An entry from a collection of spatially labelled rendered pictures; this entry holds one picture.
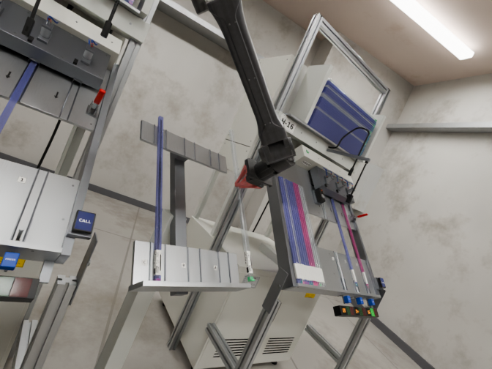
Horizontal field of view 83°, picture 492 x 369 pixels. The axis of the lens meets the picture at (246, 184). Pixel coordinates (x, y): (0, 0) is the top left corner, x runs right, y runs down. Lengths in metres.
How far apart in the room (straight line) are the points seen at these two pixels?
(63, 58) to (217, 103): 3.04
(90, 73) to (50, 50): 0.11
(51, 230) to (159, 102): 3.20
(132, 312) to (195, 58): 3.37
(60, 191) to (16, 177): 0.09
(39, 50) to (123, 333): 0.86
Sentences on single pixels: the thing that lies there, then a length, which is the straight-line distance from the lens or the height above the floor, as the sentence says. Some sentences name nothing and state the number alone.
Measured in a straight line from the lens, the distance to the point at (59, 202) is 0.80.
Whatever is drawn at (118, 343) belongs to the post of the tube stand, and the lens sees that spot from 1.09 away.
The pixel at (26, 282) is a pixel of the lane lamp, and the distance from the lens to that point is 0.74.
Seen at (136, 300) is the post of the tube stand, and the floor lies 0.54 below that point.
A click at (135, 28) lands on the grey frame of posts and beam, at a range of 1.18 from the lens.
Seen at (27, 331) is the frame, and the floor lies 0.32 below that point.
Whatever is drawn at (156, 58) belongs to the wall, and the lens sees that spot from 3.93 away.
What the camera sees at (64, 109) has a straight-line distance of 0.97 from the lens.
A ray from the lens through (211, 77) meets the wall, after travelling 3.95.
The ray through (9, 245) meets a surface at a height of 0.73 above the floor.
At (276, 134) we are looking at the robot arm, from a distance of 0.67.
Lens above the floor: 1.06
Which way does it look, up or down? 3 degrees down
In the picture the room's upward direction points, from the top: 24 degrees clockwise
